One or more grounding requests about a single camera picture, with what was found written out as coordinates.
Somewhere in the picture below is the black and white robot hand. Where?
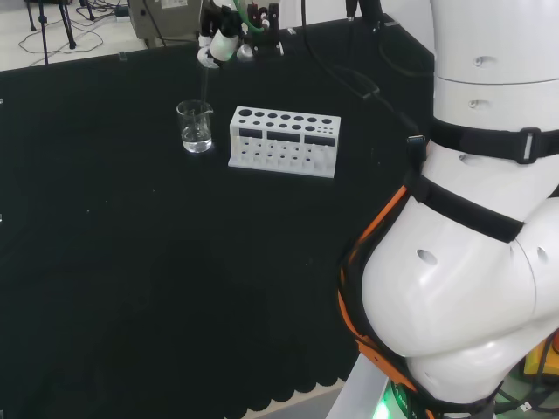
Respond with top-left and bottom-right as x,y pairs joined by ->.
196,0 -> 244,69

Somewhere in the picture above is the clear glass rod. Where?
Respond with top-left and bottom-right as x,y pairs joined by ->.
199,64 -> 211,132

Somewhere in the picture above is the clear glass beaker with liquid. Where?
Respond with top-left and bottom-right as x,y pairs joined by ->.
176,99 -> 215,155

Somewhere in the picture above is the white test tube rack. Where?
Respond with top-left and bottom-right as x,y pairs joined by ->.
227,106 -> 342,180

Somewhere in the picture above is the grey equipment box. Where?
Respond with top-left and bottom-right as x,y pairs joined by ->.
127,0 -> 204,41

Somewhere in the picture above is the black tripod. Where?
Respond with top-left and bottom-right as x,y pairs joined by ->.
24,0 -> 79,66

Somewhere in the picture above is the black bench cloth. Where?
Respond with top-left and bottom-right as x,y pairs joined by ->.
0,12 -> 438,419

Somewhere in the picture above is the yellow stop button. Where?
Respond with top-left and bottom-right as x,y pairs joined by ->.
522,329 -> 559,379

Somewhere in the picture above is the green cable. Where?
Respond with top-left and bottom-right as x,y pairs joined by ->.
232,0 -> 266,37

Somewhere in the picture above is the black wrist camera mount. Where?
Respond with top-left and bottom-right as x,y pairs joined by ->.
243,2 -> 286,57

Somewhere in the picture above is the black cable with plug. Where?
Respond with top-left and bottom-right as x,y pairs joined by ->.
300,0 -> 428,152

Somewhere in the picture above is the orange cable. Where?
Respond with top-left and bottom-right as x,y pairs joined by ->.
336,185 -> 423,394

